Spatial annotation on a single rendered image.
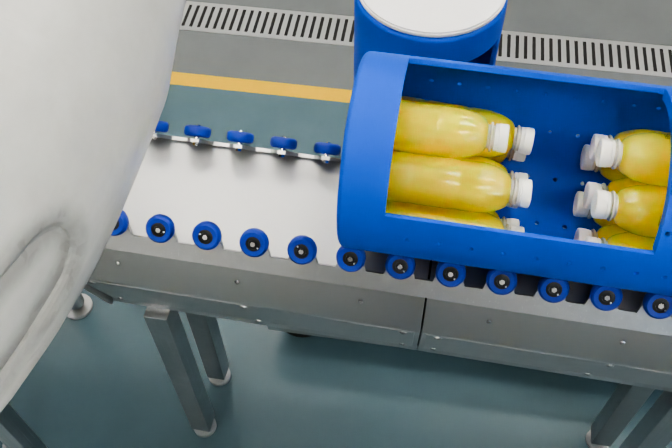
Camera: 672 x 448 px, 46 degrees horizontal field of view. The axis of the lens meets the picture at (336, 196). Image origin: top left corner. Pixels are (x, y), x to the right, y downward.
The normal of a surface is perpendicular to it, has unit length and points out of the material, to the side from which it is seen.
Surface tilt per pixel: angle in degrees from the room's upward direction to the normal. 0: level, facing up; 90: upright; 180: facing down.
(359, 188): 60
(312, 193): 0
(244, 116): 0
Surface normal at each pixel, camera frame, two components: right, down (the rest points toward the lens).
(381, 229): -0.18, 0.74
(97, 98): 0.93, -0.05
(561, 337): -0.18, 0.55
